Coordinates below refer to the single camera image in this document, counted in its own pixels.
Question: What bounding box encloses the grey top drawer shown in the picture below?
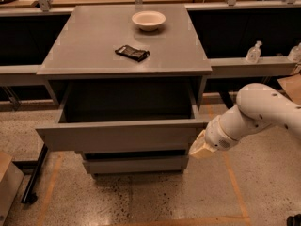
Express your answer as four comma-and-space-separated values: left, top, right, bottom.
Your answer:
35, 88, 211, 153

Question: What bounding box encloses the grey drawer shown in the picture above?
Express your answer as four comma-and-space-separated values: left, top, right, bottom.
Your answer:
83, 155, 188, 174
35, 88, 211, 153

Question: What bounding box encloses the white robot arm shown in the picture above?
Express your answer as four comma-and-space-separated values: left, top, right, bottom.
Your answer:
189, 83, 301, 159

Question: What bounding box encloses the grey bottom drawer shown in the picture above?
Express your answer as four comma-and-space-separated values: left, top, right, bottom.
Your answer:
83, 155, 188, 174

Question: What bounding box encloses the grey drawer cabinet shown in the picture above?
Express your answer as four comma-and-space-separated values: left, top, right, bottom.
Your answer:
36, 3, 213, 177

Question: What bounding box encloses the clear sanitizer pump bottle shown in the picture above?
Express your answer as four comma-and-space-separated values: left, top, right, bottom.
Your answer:
246, 40, 262, 63

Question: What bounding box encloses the cardboard piece right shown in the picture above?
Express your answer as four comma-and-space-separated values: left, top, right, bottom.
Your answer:
278, 74, 301, 105

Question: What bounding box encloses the black snack packet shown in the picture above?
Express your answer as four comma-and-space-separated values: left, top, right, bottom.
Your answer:
115, 45, 150, 62

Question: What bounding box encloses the black object bottom right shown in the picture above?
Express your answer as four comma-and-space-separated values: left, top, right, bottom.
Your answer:
287, 214, 301, 226

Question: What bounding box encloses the white bowl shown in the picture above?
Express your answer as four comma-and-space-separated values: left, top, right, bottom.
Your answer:
132, 10, 166, 32

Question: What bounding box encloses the black metal bar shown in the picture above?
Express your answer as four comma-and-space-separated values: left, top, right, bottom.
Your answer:
21, 145, 48, 204

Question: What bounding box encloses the cardboard box left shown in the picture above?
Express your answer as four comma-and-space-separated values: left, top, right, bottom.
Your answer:
0, 152, 24, 226

